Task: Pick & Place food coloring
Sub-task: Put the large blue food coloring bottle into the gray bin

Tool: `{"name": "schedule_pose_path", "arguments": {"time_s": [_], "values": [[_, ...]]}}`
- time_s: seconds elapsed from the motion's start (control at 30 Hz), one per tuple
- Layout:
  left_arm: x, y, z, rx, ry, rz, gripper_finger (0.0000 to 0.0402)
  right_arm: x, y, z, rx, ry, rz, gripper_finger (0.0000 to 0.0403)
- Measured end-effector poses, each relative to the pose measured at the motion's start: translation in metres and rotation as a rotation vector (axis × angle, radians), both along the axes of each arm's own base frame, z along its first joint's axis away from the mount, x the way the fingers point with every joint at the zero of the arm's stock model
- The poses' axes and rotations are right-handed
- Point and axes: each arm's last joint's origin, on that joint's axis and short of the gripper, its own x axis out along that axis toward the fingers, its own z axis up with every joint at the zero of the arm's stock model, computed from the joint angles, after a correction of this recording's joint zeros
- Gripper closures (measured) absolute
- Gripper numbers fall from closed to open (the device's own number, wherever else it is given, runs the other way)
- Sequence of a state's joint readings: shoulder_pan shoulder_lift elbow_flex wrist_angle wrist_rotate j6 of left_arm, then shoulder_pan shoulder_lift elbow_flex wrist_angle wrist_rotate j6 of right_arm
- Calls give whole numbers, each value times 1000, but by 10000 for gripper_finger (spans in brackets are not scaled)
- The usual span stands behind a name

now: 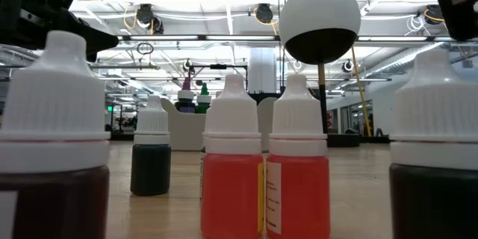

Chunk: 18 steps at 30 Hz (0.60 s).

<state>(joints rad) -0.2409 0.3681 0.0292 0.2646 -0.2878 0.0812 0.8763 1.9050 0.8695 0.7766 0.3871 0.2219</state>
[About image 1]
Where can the purple food coloring bottle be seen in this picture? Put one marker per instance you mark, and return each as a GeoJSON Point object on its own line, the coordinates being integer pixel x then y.
{"type": "Point", "coordinates": [185, 97]}

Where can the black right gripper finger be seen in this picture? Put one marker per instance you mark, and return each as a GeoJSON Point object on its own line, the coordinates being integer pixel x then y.
{"type": "Point", "coordinates": [465, 26]}

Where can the green food coloring bottle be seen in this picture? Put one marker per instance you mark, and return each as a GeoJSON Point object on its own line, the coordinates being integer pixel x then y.
{"type": "Point", "coordinates": [203, 99]}

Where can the white globe table lamp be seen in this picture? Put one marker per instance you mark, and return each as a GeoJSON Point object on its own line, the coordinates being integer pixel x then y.
{"type": "Point", "coordinates": [319, 7]}

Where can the dark brown dropper bottle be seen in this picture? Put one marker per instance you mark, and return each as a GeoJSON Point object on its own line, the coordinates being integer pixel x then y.
{"type": "Point", "coordinates": [433, 119]}

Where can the orange dropper bottle yellow label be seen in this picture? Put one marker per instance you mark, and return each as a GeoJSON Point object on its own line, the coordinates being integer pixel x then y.
{"type": "Point", "coordinates": [231, 194]}

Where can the orange dropper bottle white label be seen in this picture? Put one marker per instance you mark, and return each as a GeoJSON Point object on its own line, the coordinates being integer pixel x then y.
{"type": "Point", "coordinates": [298, 194]}

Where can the translucent plastic bin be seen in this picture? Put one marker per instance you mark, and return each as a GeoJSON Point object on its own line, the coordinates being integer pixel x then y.
{"type": "Point", "coordinates": [183, 130]}

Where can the black distant gantry frame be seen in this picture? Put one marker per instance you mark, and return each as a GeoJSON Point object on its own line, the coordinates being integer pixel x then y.
{"type": "Point", "coordinates": [218, 66]}

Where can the ceiling light strip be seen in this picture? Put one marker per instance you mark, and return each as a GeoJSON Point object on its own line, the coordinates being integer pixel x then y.
{"type": "Point", "coordinates": [239, 37]}

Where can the dark red dropper bottle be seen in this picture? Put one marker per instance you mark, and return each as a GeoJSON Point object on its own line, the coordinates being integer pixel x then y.
{"type": "Point", "coordinates": [52, 101]}

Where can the dark green dropper bottle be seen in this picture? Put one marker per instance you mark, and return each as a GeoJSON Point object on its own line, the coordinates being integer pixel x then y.
{"type": "Point", "coordinates": [150, 168]}

